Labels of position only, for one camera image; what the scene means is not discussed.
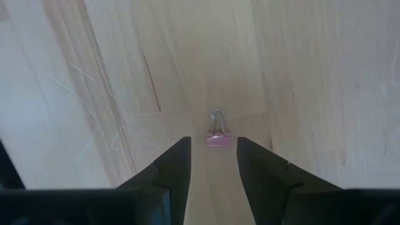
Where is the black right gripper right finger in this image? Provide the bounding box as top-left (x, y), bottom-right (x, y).
top-left (236, 136), bottom-right (342, 225)

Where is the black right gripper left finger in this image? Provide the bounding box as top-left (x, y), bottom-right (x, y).
top-left (116, 136), bottom-right (192, 225)

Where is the pink binder clip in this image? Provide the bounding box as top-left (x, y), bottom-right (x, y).
top-left (205, 109), bottom-right (233, 148)

